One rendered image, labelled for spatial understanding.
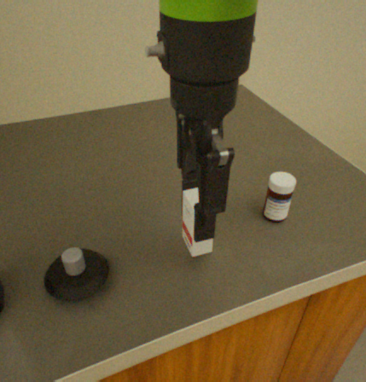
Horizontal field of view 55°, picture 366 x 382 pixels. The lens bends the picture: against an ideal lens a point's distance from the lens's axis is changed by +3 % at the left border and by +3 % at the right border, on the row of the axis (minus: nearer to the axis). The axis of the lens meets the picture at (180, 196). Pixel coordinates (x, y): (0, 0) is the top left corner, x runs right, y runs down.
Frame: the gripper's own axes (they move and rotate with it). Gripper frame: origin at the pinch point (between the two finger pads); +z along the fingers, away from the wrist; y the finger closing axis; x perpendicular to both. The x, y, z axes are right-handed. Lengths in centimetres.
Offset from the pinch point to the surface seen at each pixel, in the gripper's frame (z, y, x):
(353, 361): 104, -6, 70
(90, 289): 7.4, 2.9, -17.1
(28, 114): 10, -61, -25
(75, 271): 5.9, 0.3, -18.5
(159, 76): 5, -63, 12
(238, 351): 31.5, 7.6, 6.3
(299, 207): 10.3, -5.0, 22.9
